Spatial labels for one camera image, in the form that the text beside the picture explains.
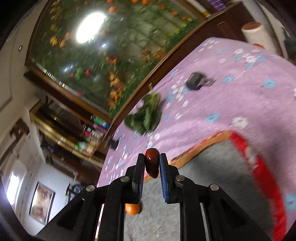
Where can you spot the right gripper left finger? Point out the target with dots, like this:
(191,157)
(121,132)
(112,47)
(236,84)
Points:
(98,213)

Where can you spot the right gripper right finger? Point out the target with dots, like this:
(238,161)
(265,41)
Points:
(206,212)

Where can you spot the orange fruit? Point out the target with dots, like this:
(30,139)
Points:
(133,209)

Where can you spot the dark red jujube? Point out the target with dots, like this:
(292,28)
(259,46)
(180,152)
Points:
(152,162)

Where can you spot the grey felt mat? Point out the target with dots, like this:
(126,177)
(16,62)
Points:
(220,164)

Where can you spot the black cylindrical cup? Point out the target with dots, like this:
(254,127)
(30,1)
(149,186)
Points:
(111,144)

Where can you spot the green spray can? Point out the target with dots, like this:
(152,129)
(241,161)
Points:
(99,121)

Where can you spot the green leafy plant bunch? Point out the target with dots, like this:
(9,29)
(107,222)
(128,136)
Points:
(147,117)

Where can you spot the purple floral tablecloth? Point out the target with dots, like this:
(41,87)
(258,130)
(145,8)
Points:
(252,99)

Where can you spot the black car key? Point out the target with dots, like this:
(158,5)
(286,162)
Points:
(198,80)

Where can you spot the white paper roll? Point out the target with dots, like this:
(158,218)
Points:
(256,34)

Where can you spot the framed wall painting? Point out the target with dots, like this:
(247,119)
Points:
(42,201)

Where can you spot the flower garden wall mural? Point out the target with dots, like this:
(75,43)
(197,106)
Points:
(101,51)

